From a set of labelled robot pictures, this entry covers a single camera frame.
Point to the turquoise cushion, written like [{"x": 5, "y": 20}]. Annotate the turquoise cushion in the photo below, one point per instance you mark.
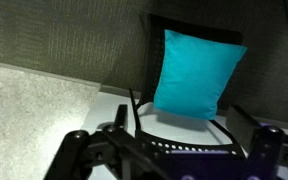
[{"x": 194, "y": 74}]

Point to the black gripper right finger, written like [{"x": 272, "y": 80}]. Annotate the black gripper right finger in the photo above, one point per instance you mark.
[{"x": 242, "y": 126}]

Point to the black perforated chair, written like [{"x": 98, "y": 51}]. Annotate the black perforated chair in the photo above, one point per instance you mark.
[{"x": 155, "y": 53}]

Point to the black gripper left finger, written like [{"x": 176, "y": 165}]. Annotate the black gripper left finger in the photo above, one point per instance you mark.
[{"x": 121, "y": 117}]

